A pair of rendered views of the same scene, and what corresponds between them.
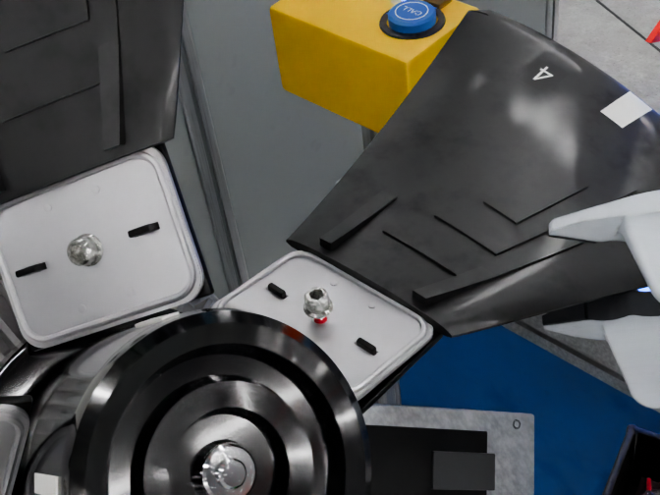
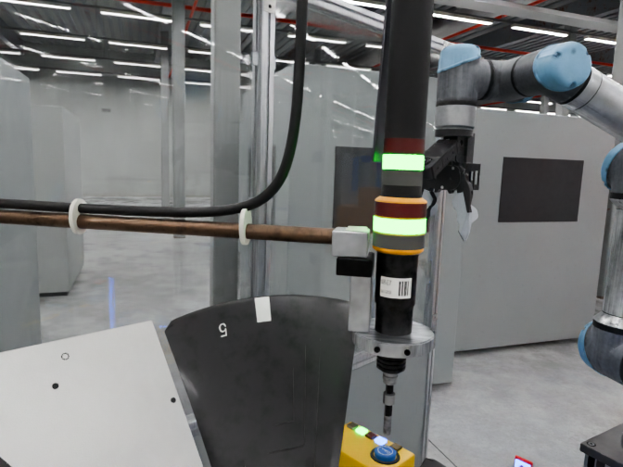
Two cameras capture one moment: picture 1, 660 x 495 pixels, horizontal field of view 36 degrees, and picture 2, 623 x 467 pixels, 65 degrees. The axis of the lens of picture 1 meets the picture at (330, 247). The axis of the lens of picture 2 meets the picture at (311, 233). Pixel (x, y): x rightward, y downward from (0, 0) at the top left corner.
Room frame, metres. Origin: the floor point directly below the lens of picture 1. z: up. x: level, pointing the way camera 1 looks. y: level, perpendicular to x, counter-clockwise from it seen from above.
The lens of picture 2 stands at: (-0.09, 0.11, 1.60)
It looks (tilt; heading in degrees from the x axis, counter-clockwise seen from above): 8 degrees down; 356
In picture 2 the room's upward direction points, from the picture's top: 2 degrees clockwise
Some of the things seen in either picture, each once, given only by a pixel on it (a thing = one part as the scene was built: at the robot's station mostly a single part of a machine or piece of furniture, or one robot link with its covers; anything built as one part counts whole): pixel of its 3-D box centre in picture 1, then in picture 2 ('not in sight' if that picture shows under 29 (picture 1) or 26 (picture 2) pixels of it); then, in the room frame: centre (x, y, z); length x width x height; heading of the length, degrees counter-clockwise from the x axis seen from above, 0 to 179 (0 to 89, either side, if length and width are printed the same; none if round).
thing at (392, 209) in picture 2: not in sight; (400, 208); (0.31, 0.01, 1.57); 0.04 x 0.04 x 0.01
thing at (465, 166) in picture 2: not in sight; (453, 161); (0.85, -0.23, 1.62); 0.09 x 0.08 x 0.12; 131
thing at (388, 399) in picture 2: not in sight; (388, 406); (0.31, 0.01, 1.39); 0.01 x 0.01 x 0.05
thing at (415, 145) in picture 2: not in sight; (403, 145); (0.31, 0.01, 1.62); 0.03 x 0.03 x 0.01
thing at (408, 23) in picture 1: (412, 18); (385, 454); (0.74, -0.10, 1.08); 0.04 x 0.04 x 0.02
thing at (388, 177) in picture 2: not in sight; (401, 178); (0.31, 0.01, 1.60); 0.03 x 0.03 x 0.01
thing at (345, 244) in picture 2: not in sight; (384, 287); (0.32, 0.02, 1.50); 0.09 x 0.07 x 0.10; 76
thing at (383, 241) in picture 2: not in sight; (398, 239); (0.31, 0.01, 1.54); 0.04 x 0.04 x 0.01
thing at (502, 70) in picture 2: not in sight; (510, 80); (0.85, -0.32, 1.78); 0.11 x 0.11 x 0.08; 9
